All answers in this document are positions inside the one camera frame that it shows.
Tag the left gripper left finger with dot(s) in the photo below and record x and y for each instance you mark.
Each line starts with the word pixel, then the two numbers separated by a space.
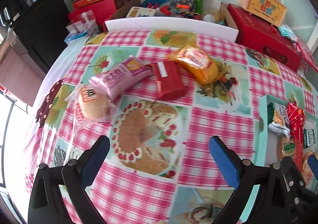
pixel 46 202

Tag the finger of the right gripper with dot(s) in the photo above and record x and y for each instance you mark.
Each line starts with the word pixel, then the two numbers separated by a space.
pixel 303 202

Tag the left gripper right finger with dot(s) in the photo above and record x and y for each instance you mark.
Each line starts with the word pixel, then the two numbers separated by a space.
pixel 260 192

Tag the green white biscuit packet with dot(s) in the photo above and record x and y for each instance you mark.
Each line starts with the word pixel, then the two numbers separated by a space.
pixel 309 138

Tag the pink cake roll packet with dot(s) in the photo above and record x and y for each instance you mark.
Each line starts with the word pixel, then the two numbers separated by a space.
pixel 121 77

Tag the yellow cake snack packet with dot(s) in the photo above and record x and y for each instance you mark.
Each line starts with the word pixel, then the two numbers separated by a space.
pixel 198 63

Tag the orange yellow snack packet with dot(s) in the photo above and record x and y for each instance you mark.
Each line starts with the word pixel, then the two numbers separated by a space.
pixel 306 171

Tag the teal shallow box tray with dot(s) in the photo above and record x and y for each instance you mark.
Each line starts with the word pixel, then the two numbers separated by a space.
pixel 265 147

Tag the green orange cracker packet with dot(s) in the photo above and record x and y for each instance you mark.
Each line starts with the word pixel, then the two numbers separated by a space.
pixel 278 121

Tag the red patterned snack bag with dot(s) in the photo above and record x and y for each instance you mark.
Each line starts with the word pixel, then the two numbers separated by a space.
pixel 297 119

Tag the pink checkered tablecloth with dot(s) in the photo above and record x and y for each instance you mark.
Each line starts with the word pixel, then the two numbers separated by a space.
pixel 159 166

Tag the clear wrapped round bun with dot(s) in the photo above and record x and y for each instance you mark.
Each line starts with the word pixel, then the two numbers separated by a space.
pixel 91 106

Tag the dark red wrapped block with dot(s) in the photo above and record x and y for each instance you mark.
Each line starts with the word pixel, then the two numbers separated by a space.
pixel 168 80

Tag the large red gift box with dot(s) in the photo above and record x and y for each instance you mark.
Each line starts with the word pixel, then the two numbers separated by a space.
pixel 259 35

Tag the blue wet wipes pack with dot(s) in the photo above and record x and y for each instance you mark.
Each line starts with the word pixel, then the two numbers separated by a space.
pixel 287 32

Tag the clear plastic box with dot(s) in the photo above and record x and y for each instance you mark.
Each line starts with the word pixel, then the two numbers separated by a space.
pixel 83 25

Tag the black cabinet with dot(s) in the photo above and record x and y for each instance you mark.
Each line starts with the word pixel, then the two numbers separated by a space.
pixel 40 26

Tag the dark red carton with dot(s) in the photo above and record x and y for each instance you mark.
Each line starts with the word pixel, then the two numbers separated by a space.
pixel 102 10

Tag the open cardboard junk box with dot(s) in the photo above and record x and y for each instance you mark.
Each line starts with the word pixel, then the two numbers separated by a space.
pixel 213 10

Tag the orange handled gift box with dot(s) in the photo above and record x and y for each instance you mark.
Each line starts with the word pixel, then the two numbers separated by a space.
pixel 272 11

